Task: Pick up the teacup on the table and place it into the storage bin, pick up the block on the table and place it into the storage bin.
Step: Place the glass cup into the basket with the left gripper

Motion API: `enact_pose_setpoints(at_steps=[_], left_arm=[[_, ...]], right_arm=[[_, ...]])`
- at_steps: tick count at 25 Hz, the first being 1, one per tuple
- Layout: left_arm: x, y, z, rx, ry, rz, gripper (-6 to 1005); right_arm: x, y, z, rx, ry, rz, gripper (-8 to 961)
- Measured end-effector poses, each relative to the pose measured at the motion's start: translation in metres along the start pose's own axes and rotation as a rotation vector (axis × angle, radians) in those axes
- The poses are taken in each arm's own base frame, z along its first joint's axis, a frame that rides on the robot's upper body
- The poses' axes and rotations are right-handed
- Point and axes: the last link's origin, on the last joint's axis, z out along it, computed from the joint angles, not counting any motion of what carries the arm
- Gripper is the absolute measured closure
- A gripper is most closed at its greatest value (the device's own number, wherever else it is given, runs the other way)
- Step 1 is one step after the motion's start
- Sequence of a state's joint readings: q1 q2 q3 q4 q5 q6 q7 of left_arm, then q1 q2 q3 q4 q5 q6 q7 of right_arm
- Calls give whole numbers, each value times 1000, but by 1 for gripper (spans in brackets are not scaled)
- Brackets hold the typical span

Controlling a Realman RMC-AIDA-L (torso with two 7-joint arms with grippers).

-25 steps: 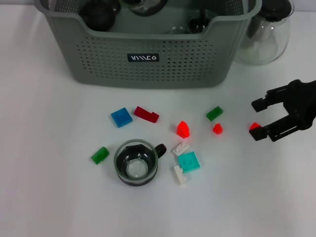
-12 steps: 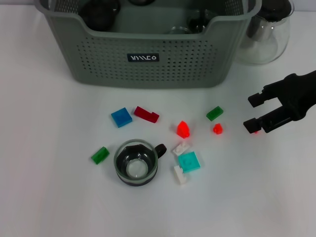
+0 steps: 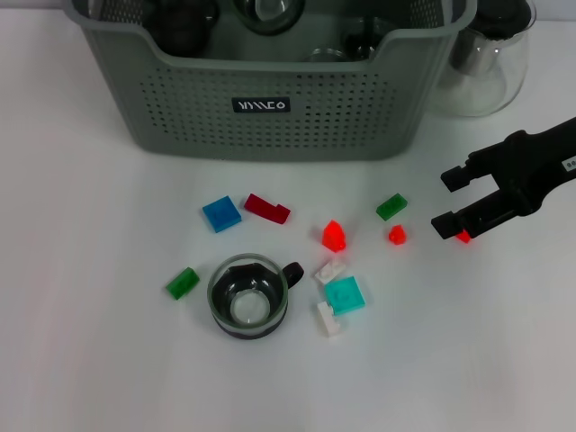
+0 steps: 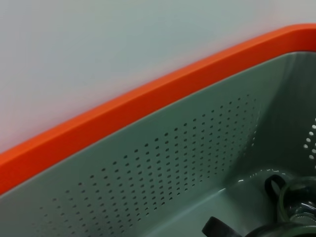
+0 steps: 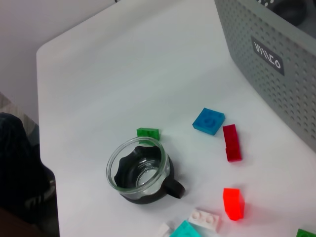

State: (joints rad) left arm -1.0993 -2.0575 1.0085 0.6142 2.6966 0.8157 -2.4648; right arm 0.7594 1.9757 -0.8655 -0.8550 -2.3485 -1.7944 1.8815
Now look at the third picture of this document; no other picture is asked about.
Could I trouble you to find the green rectangular toy brick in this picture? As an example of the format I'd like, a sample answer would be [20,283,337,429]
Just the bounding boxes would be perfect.
[375,193,410,221]
[165,265,201,301]

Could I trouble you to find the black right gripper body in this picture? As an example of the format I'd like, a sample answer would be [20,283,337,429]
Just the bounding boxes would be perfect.
[467,116,576,216]

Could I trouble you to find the glass teacup with black sleeve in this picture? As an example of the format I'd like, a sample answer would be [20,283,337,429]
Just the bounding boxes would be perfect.
[206,253,305,341]
[305,47,355,64]
[231,0,307,36]
[344,16,392,62]

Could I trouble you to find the black round teapot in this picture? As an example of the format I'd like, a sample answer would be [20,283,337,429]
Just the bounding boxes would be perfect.
[146,0,221,58]

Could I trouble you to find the orange-red sloped toy brick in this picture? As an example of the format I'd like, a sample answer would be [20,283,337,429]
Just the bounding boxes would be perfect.
[321,219,347,253]

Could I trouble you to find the small red round brick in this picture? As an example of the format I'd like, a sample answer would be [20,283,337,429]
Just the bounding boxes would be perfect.
[385,223,409,247]

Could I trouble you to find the grey-green perforated storage bin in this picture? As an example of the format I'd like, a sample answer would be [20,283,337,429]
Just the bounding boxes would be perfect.
[62,0,478,163]

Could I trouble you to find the white notched toy brick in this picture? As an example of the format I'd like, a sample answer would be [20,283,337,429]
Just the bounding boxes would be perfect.
[314,301,342,338]

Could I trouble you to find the teal square toy brick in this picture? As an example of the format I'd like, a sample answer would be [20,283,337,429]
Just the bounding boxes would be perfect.
[323,274,366,315]

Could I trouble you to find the glass carafe with black lid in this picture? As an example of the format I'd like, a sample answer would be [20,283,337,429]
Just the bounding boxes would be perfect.
[429,0,539,119]

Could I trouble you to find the white studded toy brick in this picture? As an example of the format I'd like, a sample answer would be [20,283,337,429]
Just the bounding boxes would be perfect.
[313,258,347,284]

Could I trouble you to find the dark red toy brick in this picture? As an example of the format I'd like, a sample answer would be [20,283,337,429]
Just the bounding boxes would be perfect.
[244,193,292,225]

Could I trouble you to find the blue square toy brick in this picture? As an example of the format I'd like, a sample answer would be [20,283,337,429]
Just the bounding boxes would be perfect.
[201,195,243,234]

